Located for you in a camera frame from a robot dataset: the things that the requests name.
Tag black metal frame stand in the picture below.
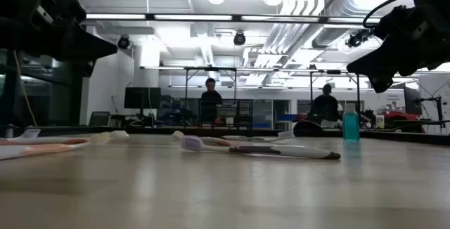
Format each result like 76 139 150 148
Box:
182 66 238 131
309 69 361 131

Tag long ceiling light bar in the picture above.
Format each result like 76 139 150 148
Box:
84 13 384 25

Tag orange toothbrush yellow bristles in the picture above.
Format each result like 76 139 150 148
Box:
0 131 112 162

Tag grey office chair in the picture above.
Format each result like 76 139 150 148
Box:
88 111 111 127

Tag black wire rack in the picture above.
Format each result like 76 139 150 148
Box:
198 98 254 131

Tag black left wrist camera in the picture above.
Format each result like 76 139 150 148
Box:
52 0 87 28

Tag red bag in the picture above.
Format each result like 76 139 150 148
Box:
382 111 426 133

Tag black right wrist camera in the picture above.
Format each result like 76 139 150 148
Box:
373 6 416 40

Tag purple and white toothbrush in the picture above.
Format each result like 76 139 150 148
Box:
0 128 42 142
179 136 342 161
221 130 296 143

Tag yellow extension cable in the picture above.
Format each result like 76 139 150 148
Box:
13 50 39 127

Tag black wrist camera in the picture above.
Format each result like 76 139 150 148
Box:
52 0 87 28
373 6 416 40

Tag black aluminium table frame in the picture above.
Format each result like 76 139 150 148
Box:
0 125 450 146

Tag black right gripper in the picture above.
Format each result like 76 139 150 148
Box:
346 0 450 95

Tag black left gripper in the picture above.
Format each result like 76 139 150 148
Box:
0 0 119 78

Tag person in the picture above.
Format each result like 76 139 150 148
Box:
309 83 342 123
200 77 224 124

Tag teal mouthwash bottle white cap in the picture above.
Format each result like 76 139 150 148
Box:
342 103 361 142

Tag black ceiling camera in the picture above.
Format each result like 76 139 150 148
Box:
345 28 374 49

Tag black computer monitor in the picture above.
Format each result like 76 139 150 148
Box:
403 86 423 116
123 86 162 110

